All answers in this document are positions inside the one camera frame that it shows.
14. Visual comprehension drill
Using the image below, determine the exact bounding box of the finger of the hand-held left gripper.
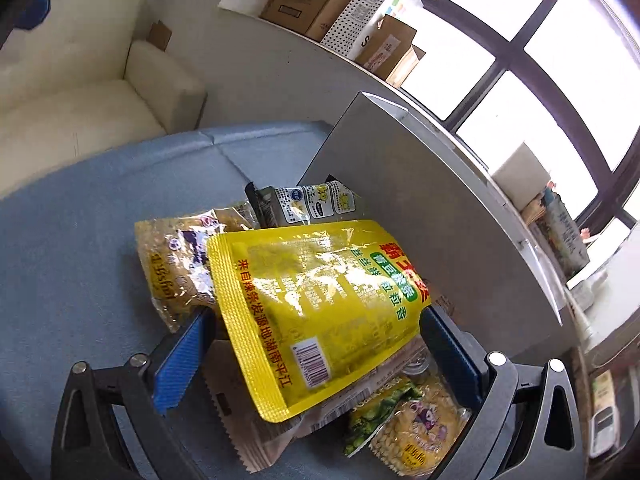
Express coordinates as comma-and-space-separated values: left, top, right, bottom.
20, 0, 52, 32

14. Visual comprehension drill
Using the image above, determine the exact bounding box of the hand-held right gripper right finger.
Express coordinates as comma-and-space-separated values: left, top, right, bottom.
421, 304, 587, 480

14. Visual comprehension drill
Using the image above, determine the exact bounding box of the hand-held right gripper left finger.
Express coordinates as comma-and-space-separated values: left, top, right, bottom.
50, 305, 221, 480

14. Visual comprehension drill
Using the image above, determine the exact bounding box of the clear yellow bean packet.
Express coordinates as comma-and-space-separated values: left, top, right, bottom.
134, 200, 261, 333
367, 370, 473, 476

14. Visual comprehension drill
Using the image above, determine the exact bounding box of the green pea snack packet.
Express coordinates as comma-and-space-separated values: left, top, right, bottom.
342, 380, 426, 456

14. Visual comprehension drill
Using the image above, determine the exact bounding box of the large yellow snack bag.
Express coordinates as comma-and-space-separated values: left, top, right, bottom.
206, 219, 431, 423

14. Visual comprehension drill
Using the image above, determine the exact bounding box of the white cardboard box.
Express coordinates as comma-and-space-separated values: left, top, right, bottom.
297, 91, 576, 361

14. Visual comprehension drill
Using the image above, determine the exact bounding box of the cream sofa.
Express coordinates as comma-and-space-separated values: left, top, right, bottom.
0, 0, 208, 196

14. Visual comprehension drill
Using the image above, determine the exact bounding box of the brown paper snack packet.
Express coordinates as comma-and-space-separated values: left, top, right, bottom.
202, 340, 311, 473

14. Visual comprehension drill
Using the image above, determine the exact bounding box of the clear tan snack packet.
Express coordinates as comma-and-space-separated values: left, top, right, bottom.
300, 340, 431, 436

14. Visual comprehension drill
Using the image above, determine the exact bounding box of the small cardboard piece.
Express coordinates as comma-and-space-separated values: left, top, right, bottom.
147, 20, 173, 53

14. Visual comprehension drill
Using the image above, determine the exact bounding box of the landscape printed box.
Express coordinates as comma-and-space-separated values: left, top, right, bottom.
542, 182, 593, 278

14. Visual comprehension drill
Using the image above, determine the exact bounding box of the white remote control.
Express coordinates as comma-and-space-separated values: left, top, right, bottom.
587, 405, 621, 458

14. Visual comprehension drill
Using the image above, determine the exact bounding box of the dark snack packet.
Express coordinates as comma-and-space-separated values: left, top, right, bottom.
245, 184, 281, 230

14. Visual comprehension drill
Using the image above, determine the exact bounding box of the plain white box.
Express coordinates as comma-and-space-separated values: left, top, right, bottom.
490, 142, 551, 206

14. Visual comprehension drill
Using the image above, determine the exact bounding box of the grey white cartoon packet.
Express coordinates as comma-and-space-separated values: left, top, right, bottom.
274, 180, 358, 226

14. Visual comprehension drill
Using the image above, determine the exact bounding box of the small brown cardboard box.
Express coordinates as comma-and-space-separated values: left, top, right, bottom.
387, 45, 426, 88

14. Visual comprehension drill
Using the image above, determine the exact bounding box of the open labelled cardboard box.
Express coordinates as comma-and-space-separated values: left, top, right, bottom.
357, 14, 418, 81

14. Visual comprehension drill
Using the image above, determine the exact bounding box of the dotted white paper bag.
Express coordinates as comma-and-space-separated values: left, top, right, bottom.
320, 0, 426, 61

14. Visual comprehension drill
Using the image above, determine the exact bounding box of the black window frame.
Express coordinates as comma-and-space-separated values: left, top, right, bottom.
400, 0, 640, 281

